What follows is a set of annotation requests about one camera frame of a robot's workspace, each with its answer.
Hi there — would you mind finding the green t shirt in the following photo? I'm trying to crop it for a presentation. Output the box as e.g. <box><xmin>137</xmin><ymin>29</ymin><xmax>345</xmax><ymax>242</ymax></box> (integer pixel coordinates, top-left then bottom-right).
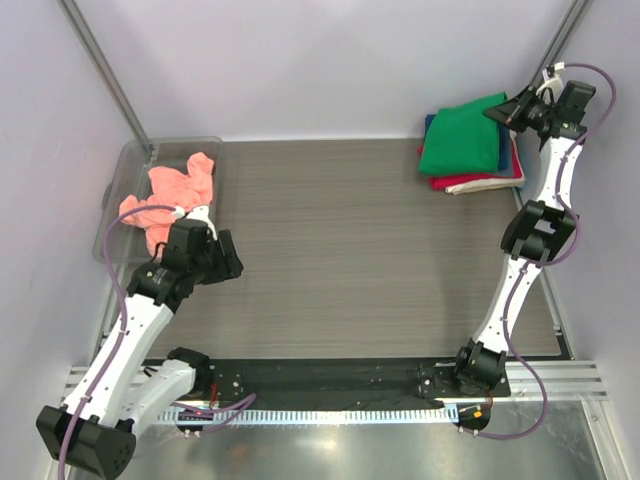
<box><xmin>418</xmin><ymin>91</ymin><xmax>507</xmax><ymax>177</ymax></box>

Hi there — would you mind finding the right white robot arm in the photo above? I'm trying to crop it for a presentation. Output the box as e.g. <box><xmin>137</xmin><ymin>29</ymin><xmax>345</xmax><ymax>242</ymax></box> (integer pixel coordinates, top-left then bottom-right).
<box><xmin>451</xmin><ymin>80</ymin><xmax>596</xmax><ymax>396</ymax></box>

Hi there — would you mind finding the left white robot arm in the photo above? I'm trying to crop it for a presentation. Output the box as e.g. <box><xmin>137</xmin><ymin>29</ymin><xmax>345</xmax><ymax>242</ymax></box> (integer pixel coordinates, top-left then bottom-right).
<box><xmin>36</xmin><ymin>218</ymin><xmax>243</xmax><ymax>479</ymax></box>

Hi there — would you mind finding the folded blue t shirt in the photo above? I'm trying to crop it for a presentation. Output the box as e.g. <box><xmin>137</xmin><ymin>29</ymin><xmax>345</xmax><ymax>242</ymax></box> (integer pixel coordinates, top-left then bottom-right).
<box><xmin>423</xmin><ymin>114</ymin><xmax>512</xmax><ymax>175</ymax></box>

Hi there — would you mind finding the salmon pink t shirt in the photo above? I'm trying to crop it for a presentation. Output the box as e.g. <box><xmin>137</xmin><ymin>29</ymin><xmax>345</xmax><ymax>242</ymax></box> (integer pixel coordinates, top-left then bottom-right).
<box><xmin>119</xmin><ymin>152</ymin><xmax>215</xmax><ymax>255</ymax></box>

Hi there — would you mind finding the folded cream t shirt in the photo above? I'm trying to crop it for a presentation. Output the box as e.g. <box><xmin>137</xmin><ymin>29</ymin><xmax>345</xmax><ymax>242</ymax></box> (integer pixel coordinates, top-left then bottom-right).
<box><xmin>445</xmin><ymin>135</ymin><xmax>526</xmax><ymax>195</ymax></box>

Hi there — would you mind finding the folded red t shirt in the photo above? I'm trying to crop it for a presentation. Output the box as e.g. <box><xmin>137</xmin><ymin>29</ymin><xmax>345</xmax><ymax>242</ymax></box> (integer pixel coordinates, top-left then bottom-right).
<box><xmin>418</xmin><ymin>145</ymin><xmax>500</xmax><ymax>190</ymax></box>

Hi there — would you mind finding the clear plastic bin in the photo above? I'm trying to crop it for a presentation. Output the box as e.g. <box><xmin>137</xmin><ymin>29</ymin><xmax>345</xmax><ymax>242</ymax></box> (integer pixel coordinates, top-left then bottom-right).
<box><xmin>92</xmin><ymin>135</ymin><xmax>225</xmax><ymax>266</ymax></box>

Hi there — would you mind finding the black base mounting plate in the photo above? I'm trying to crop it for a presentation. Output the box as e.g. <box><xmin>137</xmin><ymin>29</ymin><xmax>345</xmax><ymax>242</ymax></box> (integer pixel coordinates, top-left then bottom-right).
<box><xmin>209</xmin><ymin>357</ymin><xmax>511</xmax><ymax>401</ymax></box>

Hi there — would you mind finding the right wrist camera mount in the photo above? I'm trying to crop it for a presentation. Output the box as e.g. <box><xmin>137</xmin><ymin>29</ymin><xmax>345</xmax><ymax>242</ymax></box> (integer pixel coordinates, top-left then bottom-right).
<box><xmin>537</xmin><ymin>62</ymin><xmax>565</xmax><ymax>101</ymax></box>

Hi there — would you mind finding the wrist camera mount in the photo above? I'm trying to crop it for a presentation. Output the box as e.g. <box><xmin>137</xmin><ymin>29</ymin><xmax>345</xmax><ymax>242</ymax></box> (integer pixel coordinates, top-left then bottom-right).
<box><xmin>537</xmin><ymin>62</ymin><xmax>565</xmax><ymax>101</ymax></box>
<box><xmin>172</xmin><ymin>205</ymin><xmax>218</xmax><ymax>240</ymax></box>

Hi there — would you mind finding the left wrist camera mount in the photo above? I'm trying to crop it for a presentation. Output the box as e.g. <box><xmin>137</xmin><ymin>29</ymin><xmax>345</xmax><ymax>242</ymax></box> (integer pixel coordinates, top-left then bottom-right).
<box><xmin>172</xmin><ymin>205</ymin><xmax>218</xmax><ymax>240</ymax></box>

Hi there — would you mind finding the right corner aluminium post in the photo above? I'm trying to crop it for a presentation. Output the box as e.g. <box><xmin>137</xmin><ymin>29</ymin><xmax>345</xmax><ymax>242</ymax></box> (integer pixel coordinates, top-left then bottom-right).
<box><xmin>528</xmin><ymin>1</ymin><xmax>589</xmax><ymax>103</ymax></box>

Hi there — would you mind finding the corner aluminium post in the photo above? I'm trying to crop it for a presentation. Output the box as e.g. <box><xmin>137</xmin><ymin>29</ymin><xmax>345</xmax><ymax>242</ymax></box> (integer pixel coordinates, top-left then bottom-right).
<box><xmin>528</xmin><ymin>1</ymin><xmax>589</xmax><ymax>103</ymax></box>
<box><xmin>58</xmin><ymin>0</ymin><xmax>153</xmax><ymax>157</ymax></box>

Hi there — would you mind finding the slotted cable duct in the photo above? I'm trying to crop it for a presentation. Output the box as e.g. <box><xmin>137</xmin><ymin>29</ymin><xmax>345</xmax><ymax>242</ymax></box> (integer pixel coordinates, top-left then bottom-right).
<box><xmin>156</xmin><ymin>404</ymin><xmax>459</xmax><ymax>428</ymax></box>

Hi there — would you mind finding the aluminium extrusion rail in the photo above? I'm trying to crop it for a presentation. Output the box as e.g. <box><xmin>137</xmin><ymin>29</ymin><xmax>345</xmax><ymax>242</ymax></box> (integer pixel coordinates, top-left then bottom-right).
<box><xmin>61</xmin><ymin>361</ymin><xmax>608</xmax><ymax>402</ymax></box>

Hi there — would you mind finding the left corner aluminium post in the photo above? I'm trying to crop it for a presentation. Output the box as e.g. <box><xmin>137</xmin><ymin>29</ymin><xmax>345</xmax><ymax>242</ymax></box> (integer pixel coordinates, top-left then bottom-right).
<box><xmin>58</xmin><ymin>0</ymin><xmax>153</xmax><ymax>157</ymax></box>

